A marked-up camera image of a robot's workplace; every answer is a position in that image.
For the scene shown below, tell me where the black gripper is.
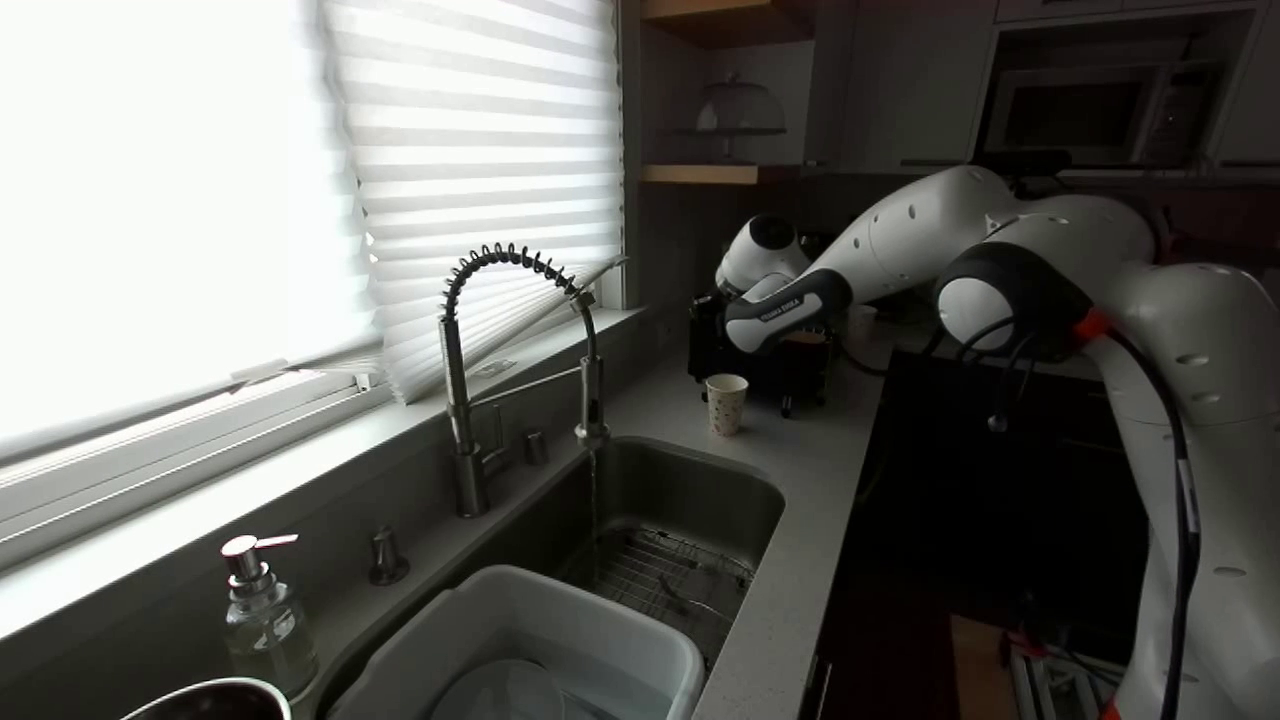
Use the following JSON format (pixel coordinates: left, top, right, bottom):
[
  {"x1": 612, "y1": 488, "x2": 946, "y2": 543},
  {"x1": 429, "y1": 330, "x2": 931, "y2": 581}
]
[{"x1": 763, "y1": 334, "x2": 841, "y2": 399}]

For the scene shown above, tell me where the white paper cup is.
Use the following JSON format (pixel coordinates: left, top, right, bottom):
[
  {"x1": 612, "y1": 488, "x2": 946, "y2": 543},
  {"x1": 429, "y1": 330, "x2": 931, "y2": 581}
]
[{"x1": 699, "y1": 372, "x2": 754, "y2": 439}]

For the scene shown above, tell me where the stainless steel sink basin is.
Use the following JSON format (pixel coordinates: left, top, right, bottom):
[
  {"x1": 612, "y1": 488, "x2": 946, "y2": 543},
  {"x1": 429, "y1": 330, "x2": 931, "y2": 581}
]
[{"x1": 317, "y1": 433, "x2": 788, "y2": 720}]

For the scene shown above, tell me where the glass dome cake stand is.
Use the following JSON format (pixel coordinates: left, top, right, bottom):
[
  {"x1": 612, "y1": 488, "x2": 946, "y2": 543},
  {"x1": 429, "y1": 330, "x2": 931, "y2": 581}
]
[{"x1": 667, "y1": 73, "x2": 791, "y2": 174}]

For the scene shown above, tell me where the chrome spring kitchen faucet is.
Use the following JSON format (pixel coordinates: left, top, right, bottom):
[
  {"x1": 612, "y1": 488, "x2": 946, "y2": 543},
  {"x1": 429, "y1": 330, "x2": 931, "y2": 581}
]
[{"x1": 435, "y1": 239, "x2": 612, "y2": 525}]

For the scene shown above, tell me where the white pleated window blind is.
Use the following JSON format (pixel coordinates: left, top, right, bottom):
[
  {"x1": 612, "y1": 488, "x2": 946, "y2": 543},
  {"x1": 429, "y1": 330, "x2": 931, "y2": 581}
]
[{"x1": 317, "y1": 0, "x2": 633, "y2": 403}]

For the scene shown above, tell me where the built-in microwave oven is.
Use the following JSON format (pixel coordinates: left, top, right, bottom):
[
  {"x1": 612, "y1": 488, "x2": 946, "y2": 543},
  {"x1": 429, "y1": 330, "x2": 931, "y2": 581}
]
[{"x1": 975, "y1": 57, "x2": 1209, "y2": 174}]

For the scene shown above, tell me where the white plastic dish tub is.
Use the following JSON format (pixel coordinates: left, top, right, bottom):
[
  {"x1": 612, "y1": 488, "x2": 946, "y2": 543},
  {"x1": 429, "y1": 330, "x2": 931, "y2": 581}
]
[{"x1": 326, "y1": 561, "x2": 708, "y2": 720}]

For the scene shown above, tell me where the small metal sink fitting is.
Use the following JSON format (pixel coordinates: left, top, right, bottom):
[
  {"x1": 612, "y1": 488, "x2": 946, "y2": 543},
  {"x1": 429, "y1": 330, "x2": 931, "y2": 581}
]
[{"x1": 365, "y1": 520, "x2": 412, "y2": 589}]

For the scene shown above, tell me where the clear soap pump dispenser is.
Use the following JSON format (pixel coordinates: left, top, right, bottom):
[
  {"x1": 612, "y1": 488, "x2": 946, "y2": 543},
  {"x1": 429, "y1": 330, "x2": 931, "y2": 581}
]
[{"x1": 218, "y1": 530, "x2": 326, "y2": 700}]

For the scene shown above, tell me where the round bowl with light rim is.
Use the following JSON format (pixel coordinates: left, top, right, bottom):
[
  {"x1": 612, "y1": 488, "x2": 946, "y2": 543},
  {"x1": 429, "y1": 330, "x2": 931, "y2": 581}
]
[{"x1": 118, "y1": 674, "x2": 300, "y2": 720}]

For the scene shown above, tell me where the wooden wall shelf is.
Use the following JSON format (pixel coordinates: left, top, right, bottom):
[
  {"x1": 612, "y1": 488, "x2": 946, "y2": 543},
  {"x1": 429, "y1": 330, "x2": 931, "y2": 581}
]
[
  {"x1": 636, "y1": 0, "x2": 817, "y2": 48},
  {"x1": 636, "y1": 162, "x2": 808, "y2": 191}
]

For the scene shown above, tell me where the metal wire sink grid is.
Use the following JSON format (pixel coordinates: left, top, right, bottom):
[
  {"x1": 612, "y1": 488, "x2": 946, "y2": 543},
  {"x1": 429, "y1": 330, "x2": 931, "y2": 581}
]
[{"x1": 555, "y1": 516, "x2": 760, "y2": 631}]

